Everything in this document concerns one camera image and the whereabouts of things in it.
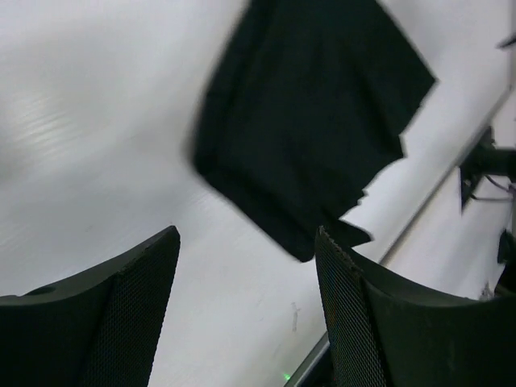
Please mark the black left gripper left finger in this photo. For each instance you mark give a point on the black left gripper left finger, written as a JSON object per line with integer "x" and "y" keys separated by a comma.
{"x": 97, "y": 328}

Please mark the black pleated skirt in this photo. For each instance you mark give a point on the black pleated skirt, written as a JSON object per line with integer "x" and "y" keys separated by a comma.
{"x": 305, "y": 108}

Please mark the aluminium table edge rail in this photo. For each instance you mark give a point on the aluminium table edge rail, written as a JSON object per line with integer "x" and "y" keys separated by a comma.
{"x": 408, "y": 193}

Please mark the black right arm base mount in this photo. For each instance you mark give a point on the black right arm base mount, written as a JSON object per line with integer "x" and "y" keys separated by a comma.
{"x": 496, "y": 164}

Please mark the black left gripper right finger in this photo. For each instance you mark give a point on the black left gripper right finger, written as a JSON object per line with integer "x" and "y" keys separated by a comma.
{"x": 386, "y": 330}

